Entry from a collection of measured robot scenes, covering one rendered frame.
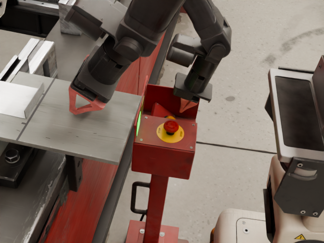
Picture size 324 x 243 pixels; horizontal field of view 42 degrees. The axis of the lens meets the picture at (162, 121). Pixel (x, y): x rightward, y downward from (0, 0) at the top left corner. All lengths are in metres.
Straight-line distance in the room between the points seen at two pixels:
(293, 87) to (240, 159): 1.26
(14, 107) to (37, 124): 0.06
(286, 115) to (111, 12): 0.39
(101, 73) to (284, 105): 0.36
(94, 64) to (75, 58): 0.46
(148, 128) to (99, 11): 0.52
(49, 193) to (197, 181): 1.22
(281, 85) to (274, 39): 2.16
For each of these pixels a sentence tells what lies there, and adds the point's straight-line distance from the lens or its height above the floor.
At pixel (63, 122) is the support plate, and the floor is 1.00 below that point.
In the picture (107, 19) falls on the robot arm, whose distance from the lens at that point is 0.64.
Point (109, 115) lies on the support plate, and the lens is 0.81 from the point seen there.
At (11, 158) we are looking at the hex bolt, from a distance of 0.87.
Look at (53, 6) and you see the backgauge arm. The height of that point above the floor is 0.86.
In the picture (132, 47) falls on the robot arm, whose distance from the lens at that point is 0.58.
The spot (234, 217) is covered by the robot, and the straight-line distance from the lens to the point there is 1.58.
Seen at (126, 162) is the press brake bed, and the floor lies 0.05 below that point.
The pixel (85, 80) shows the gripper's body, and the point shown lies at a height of 1.12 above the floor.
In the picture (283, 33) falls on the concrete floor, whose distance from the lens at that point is 3.14.
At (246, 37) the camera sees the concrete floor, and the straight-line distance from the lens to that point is 2.98.
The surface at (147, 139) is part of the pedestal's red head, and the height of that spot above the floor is 0.78.
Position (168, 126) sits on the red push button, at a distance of 1.07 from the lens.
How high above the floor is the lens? 1.57
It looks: 45 degrees down
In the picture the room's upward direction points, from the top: 7 degrees clockwise
